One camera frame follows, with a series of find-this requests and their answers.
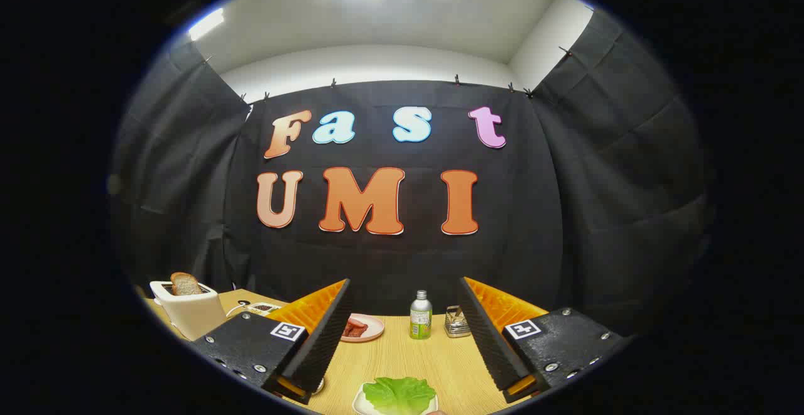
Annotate pink plate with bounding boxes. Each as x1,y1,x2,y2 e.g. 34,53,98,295
340,313,385,343

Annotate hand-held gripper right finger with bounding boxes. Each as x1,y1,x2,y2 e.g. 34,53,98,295
457,276,632,404

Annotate black backdrop cloth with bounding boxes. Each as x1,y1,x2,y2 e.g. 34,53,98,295
110,10,717,340

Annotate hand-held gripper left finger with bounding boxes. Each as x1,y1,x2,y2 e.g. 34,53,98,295
190,279,352,405

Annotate green lettuce leaf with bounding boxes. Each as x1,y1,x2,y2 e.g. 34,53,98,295
362,377,437,415

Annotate small ceiling light panel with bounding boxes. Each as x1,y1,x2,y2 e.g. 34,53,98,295
187,8,225,41

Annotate small white squarish dish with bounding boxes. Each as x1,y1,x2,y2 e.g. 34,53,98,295
352,384,439,415

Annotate bread slice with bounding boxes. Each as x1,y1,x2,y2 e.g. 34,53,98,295
170,272,203,296

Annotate small wire basket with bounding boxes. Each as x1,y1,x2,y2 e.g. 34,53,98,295
445,306,472,338

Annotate white toaster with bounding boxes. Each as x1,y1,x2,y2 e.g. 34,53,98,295
149,280,228,342

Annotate green label metal bottle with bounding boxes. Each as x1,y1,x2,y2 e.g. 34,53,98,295
410,290,433,340

